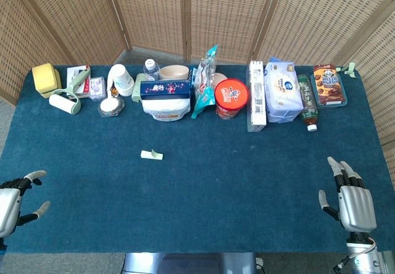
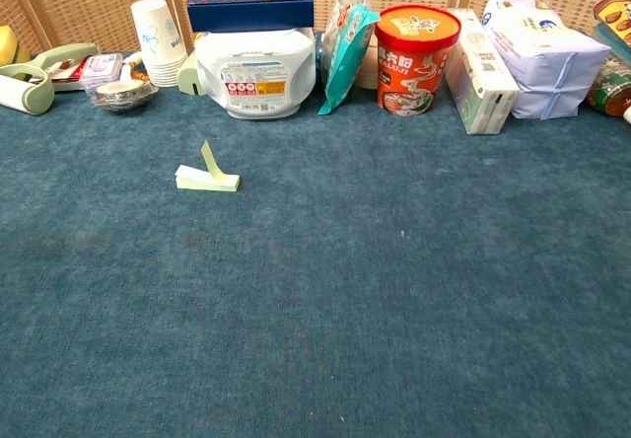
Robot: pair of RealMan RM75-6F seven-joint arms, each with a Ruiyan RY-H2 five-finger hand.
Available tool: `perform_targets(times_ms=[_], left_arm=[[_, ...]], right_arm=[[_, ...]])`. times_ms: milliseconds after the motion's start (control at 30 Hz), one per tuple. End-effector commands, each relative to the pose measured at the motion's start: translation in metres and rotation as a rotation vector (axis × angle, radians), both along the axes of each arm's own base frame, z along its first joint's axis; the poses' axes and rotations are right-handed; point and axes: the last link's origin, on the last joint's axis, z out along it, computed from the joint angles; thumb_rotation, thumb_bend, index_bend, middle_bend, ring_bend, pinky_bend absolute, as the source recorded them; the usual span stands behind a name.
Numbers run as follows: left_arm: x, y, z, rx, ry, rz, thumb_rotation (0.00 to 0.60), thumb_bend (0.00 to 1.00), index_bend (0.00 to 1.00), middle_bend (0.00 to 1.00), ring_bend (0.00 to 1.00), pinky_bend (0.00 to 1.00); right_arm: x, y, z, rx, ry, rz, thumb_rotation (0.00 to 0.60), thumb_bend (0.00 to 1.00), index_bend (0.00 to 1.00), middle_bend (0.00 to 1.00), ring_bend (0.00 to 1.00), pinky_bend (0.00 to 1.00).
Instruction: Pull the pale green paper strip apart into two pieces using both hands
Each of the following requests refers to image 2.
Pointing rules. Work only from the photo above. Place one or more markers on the green sticky note pad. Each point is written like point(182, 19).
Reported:
point(207, 184)

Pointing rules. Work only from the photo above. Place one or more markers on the blue table cloth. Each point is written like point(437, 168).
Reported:
point(315, 285)

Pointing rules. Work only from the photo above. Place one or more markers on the white plastic tub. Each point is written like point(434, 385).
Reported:
point(256, 68)

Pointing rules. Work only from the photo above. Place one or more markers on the teal snack bag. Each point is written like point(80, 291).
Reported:
point(345, 53)

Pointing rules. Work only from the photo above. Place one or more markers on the red instant noodle cup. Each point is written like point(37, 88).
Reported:
point(414, 63)

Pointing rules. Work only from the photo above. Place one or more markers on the pale green plastic stand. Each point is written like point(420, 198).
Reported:
point(189, 80)

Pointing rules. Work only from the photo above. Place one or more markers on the navy blue long box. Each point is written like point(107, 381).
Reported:
point(251, 14)

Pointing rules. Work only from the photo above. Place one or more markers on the white green tissue box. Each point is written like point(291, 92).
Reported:
point(480, 88)

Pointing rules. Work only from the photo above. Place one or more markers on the foil wrapped round cake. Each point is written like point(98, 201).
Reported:
point(123, 96)

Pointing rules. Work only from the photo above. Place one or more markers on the white paper cup stack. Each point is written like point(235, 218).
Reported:
point(158, 38)

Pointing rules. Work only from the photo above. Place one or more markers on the clear pink plastic box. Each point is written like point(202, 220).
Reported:
point(101, 68)

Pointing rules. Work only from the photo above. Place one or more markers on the blue white tissue pack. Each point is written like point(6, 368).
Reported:
point(547, 63)

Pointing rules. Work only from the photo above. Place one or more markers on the red white small box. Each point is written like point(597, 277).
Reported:
point(69, 75)

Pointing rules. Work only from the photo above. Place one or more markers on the green white lint roller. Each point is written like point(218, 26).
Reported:
point(34, 97)

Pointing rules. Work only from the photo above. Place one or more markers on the rattan folding screen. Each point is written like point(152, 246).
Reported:
point(89, 4)

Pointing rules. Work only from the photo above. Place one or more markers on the green tea bottle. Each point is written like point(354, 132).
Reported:
point(611, 88)

